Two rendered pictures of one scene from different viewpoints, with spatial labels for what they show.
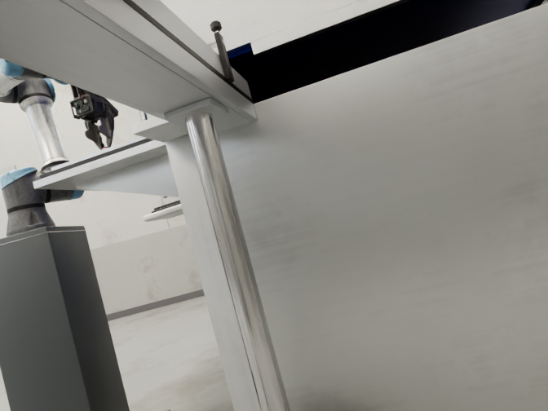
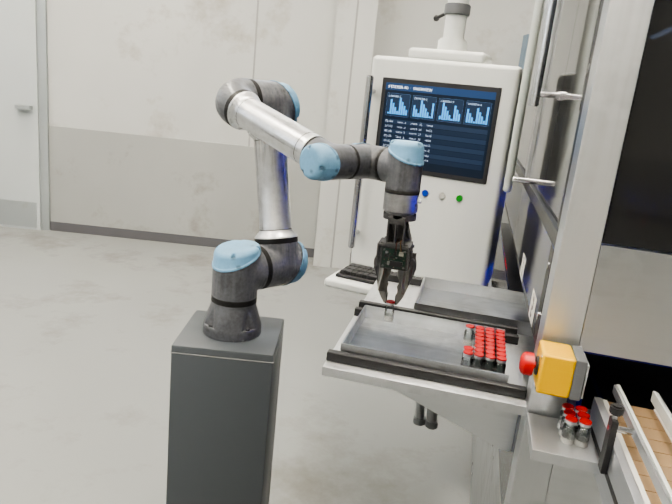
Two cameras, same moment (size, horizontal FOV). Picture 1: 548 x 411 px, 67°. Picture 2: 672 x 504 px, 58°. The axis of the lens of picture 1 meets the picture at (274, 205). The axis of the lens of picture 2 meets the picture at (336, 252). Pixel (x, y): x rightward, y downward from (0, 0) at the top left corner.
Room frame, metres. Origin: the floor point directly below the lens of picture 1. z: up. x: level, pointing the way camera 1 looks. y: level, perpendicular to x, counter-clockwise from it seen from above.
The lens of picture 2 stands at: (-0.05, 0.62, 1.42)
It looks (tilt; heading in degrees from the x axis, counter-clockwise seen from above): 15 degrees down; 359
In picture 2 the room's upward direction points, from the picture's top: 6 degrees clockwise
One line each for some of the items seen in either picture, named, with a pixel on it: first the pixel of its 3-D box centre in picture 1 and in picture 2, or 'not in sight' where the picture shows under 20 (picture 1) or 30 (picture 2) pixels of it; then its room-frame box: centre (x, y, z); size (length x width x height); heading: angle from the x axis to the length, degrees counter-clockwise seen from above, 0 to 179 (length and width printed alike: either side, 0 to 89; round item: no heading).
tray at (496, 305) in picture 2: not in sight; (480, 304); (1.51, 0.18, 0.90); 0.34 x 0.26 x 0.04; 77
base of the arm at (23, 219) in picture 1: (29, 221); (233, 312); (1.43, 0.83, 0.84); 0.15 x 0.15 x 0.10
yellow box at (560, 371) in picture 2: not in sight; (558, 369); (0.91, 0.20, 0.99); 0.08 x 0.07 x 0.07; 77
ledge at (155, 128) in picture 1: (176, 125); (570, 443); (0.89, 0.16, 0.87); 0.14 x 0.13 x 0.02; 77
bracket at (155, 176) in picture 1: (136, 189); (434, 404); (1.12, 0.35, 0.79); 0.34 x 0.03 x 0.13; 77
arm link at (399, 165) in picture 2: not in sight; (403, 166); (1.25, 0.47, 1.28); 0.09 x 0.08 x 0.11; 45
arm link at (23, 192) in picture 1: (24, 188); (238, 269); (1.43, 0.83, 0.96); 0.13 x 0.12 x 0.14; 135
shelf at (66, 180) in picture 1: (175, 169); (450, 331); (1.36, 0.28, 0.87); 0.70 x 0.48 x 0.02; 167
